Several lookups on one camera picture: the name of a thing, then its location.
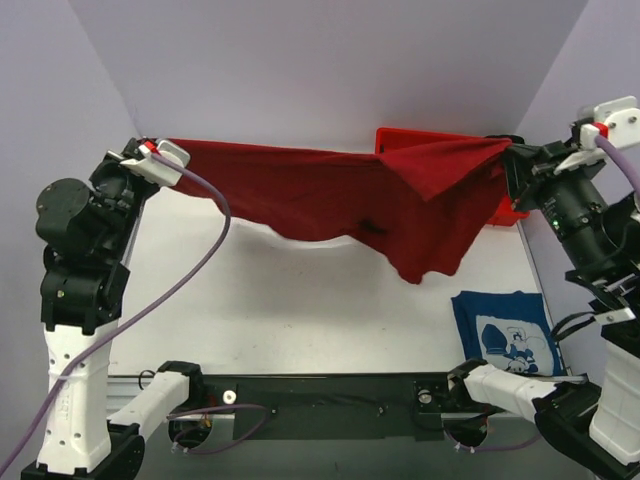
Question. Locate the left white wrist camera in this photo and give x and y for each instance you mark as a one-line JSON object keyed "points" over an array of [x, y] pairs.
{"points": [[159, 162]]}

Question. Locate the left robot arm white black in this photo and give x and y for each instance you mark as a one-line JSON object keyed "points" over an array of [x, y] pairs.
{"points": [[88, 228]]}

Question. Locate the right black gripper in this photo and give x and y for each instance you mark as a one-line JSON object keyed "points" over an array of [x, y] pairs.
{"points": [[523, 170]]}

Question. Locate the blue folded t shirt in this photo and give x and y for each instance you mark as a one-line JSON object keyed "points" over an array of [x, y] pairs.
{"points": [[509, 331]]}

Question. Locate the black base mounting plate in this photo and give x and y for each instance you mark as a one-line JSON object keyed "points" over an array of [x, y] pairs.
{"points": [[336, 406]]}

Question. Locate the red plastic bin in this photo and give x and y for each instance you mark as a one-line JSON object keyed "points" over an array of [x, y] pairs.
{"points": [[390, 139]]}

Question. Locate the red t shirt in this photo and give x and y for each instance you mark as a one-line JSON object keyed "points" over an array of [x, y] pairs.
{"points": [[421, 207]]}

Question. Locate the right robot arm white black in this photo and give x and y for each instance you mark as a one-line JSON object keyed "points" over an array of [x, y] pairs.
{"points": [[593, 417]]}

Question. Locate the aluminium frame rail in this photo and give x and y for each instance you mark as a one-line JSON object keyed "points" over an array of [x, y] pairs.
{"points": [[116, 250]]}

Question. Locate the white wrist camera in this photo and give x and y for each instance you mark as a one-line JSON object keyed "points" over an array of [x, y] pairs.
{"points": [[159, 162], [616, 120]]}

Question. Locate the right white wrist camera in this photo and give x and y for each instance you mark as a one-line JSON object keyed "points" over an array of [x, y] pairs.
{"points": [[616, 120]]}

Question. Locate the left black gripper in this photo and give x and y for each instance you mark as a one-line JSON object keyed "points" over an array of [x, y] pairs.
{"points": [[132, 150]]}

